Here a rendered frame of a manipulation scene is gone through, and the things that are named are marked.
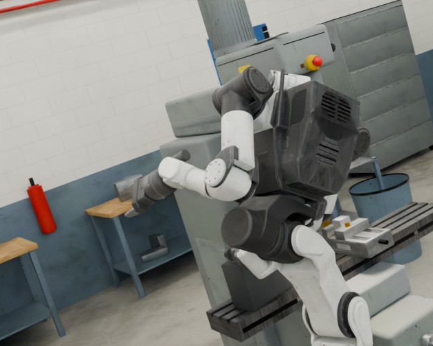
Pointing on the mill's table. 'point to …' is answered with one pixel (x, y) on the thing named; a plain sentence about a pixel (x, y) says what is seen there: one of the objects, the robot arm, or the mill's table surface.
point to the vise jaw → (352, 228)
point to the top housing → (279, 54)
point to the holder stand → (252, 286)
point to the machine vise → (359, 241)
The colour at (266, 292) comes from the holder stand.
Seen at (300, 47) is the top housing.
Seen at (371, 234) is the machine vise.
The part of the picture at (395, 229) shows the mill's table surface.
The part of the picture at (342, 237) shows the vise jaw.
